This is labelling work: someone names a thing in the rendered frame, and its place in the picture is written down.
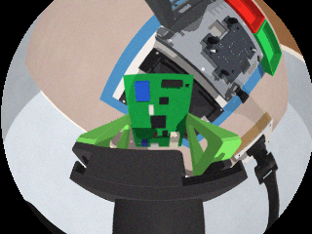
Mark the red open tray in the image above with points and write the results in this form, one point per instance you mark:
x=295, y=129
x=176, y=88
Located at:
x=249, y=13

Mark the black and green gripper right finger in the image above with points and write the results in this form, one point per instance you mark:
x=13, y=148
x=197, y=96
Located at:
x=222, y=144

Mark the green circuit board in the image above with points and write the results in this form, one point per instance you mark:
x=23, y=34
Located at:
x=158, y=104

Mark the green bin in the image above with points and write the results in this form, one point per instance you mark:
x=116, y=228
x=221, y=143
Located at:
x=269, y=47

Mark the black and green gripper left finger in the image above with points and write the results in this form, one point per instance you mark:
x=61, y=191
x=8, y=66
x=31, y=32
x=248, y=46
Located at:
x=102, y=135

